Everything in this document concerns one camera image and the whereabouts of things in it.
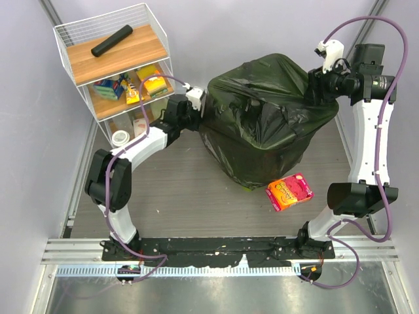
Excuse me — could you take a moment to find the translucent green bottle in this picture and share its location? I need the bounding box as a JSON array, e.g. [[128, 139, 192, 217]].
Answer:
[[150, 97, 168, 120]]

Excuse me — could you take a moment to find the black trash bag roll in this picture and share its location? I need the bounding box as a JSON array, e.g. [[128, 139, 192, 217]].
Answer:
[[91, 25, 134, 58]]

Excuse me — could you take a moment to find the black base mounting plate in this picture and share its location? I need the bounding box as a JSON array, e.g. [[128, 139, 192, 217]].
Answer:
[[100, 236, 335, 268]]

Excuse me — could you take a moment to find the blue green sponge pack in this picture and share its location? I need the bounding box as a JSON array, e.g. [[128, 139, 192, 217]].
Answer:
[[93, 79, 124, 101]]

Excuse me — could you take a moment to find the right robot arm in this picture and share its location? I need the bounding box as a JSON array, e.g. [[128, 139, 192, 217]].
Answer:
[[295, 40, 399, 258]]

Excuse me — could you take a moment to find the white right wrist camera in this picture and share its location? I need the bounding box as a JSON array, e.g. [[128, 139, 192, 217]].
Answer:
[[315, 39, 344, 74]]

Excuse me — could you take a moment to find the pink orange sponge package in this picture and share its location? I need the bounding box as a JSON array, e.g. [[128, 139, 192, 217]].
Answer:
[[265, 173, 314, 212]]

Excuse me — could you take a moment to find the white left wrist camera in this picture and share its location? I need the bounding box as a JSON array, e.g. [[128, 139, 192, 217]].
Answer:
[[183, 83, 206, 112]]

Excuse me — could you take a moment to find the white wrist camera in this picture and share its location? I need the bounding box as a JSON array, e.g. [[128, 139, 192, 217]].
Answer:
[[315, 39, 344, 74], [183, 83, 206, 112]]

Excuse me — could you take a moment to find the white red small box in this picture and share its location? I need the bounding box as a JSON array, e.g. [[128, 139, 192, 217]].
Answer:
[[133, 118, 147, 137]]

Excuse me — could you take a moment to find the aluminium frame rail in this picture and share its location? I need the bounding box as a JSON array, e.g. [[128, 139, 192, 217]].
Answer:
[[41, 239, 104, 265]]

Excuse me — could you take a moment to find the yellow snack bag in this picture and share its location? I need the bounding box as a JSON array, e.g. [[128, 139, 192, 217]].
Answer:
[[121, 74, 143, 105]]

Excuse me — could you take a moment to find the white wire shelf rack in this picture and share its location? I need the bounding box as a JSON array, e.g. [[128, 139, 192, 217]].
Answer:
[[54, 3, 175, 141]]

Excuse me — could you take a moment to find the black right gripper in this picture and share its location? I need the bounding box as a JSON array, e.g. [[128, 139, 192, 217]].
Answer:
[[304, 58, 356, 105]]

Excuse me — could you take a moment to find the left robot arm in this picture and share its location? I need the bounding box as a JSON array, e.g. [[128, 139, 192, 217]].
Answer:
[[84, 88, 206, 260]]

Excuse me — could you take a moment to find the grey slotted cable duct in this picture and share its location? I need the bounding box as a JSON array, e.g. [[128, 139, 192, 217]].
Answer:
[[56, 262, 301, 278]]

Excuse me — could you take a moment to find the yellow orange sponge pack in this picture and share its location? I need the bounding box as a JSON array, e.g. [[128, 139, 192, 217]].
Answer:
[[136, 64, 168, 97]]

